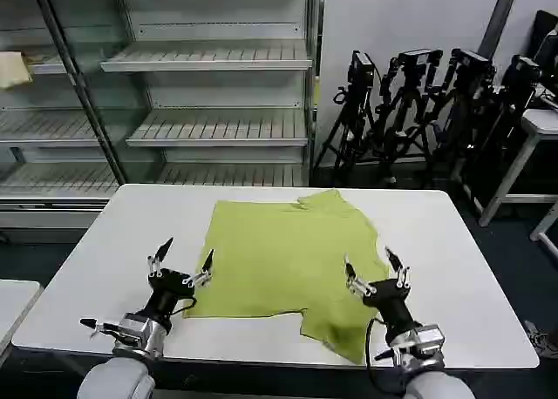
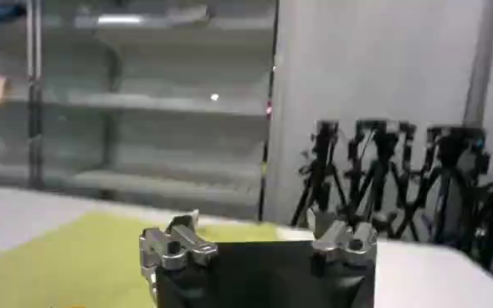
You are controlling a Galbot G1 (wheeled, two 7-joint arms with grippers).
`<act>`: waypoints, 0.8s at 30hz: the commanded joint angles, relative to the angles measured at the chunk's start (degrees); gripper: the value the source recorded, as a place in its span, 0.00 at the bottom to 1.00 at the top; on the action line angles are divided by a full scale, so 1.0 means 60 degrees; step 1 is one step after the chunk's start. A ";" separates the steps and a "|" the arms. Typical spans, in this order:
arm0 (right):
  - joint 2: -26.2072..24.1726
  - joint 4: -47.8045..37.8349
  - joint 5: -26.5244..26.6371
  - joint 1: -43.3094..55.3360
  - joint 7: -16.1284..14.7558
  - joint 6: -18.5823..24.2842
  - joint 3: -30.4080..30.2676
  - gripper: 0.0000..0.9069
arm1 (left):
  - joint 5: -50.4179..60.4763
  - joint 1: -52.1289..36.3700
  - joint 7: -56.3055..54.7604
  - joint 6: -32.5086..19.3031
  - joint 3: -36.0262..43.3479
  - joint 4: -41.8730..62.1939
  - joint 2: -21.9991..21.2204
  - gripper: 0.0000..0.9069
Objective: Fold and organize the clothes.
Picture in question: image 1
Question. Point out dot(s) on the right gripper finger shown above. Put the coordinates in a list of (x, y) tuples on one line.
[(359, 285), (399, 270)]

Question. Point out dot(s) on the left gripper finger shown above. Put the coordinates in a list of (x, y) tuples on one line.
[(162, 251), (208, 264)]

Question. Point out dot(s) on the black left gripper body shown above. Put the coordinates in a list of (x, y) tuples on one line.
[(168, 290)]

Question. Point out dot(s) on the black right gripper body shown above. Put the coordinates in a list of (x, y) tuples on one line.
[(391, 301)]

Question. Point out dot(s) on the green shirt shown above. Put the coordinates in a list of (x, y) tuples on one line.
[(283, 264)]

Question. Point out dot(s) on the small white side table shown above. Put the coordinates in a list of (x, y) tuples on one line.
[(15, 303)]

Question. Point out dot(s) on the person's shoe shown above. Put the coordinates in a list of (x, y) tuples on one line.
[(542, 340)]

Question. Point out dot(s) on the glass-front shelf cabinet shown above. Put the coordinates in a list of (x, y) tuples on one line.
[(43, 124)]

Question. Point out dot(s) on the dark slanted metal pole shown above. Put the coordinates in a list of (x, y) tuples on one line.
[(83, 89)]

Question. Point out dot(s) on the grey metal shelf unit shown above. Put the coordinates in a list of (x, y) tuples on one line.
[(218, 59)]

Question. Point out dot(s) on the white metal-legged desk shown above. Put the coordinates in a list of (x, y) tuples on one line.
[(542, 122)]

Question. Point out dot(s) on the pale yellow folded cloth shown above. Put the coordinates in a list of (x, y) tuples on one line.
[(13, 70)]

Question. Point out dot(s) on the black monitor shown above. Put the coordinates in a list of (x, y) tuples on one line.
[(548, 42)]

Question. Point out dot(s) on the black camera on tripod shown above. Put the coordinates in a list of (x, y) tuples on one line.
[(410, 89), (471, 68), (361, 70), (521, 70)]

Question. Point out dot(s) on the grey slanted wall pole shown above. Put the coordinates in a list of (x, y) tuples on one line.
[(501, 18)]

